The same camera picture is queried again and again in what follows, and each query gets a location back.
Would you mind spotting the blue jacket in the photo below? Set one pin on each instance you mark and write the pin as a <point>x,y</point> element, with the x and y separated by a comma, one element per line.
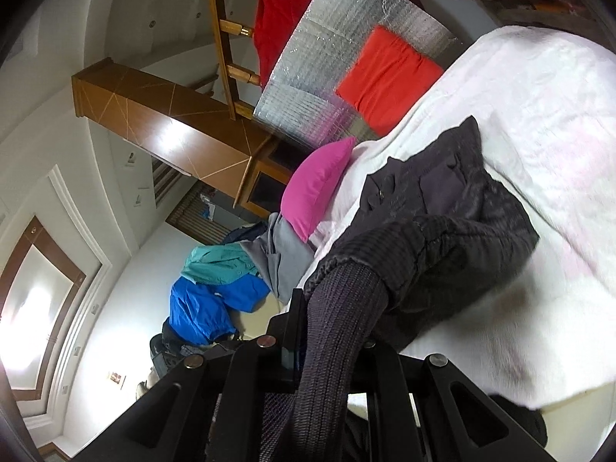
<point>202,308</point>

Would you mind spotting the teal jacket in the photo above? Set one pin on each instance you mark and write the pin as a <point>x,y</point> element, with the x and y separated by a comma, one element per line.
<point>216,262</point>

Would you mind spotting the wooden cabinet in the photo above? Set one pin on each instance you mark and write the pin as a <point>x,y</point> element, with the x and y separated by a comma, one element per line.
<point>183,120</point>

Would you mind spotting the grey garment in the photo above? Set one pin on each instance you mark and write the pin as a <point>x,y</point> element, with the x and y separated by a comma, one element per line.
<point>279,255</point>

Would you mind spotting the brown window blind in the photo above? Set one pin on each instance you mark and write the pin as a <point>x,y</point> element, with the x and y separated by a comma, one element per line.
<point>192,216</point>

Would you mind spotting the silver foil insulation sheet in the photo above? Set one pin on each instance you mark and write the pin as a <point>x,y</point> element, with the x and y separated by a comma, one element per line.
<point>317,57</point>

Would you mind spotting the small blue hanging item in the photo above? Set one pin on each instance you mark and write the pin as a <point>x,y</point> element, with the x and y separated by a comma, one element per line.
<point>209,209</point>

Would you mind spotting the white bed blanket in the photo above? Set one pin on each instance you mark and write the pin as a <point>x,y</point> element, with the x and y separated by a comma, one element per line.
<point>539,130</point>

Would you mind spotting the red pillow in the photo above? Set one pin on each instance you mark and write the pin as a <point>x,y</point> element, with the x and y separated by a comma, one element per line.
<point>385,82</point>

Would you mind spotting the wooden bed headboard frame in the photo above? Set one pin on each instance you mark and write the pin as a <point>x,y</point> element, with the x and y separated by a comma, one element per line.
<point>226,33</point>

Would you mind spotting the navy garment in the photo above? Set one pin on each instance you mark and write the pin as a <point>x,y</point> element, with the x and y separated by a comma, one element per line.
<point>243,233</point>

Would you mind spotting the small wall picture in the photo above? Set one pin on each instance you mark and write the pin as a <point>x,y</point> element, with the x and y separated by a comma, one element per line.
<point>115,378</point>

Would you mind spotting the red cloth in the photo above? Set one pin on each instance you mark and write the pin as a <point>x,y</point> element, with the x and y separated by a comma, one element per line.
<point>284,9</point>

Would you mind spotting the pink pillow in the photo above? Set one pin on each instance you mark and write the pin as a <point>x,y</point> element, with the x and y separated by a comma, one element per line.
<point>313,187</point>

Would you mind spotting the black bag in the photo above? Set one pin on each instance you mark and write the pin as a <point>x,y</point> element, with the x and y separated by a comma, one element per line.
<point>166,344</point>

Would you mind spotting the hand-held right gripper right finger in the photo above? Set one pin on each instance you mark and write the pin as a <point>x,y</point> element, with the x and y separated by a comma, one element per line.
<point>385,390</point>

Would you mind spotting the dark grey puffer jacket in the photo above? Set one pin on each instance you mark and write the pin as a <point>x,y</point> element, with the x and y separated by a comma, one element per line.
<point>433,231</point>

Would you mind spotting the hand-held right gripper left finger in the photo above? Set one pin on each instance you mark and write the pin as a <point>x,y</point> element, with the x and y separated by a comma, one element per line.
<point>288,327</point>

